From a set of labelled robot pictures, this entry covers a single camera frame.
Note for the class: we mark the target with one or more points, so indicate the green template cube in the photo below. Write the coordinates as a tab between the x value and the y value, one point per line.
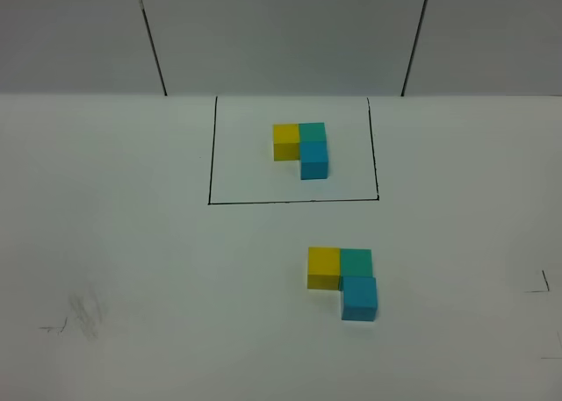
312	132

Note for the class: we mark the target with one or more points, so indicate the yellow template cube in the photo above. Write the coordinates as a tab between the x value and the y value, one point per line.
286	142

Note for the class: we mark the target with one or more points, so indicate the blue template cube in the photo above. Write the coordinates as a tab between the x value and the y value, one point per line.
313	160

